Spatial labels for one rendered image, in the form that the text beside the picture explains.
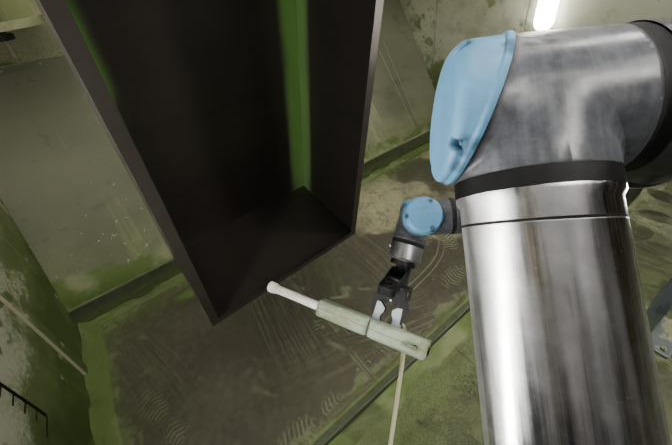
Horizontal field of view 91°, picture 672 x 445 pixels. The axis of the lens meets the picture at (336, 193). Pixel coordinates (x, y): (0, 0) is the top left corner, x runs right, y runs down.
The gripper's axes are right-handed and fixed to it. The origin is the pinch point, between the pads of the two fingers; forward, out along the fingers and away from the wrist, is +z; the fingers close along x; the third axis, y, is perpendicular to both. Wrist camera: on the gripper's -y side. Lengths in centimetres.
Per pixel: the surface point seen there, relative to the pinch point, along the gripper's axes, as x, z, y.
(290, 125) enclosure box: 54, -56, 5
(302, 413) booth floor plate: 27, 42, 29
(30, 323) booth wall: 114, 37, -20
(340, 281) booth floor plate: 42, -2, 67
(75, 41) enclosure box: 33, -34, -72
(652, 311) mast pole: -81, -30, 83
